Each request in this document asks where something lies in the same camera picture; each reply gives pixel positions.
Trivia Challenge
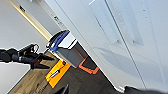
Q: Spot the white wardrobe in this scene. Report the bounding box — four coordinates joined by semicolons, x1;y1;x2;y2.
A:
44;0;168;94

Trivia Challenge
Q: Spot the grey bin with blue cover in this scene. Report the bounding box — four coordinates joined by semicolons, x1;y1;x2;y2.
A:
45;29;88;70

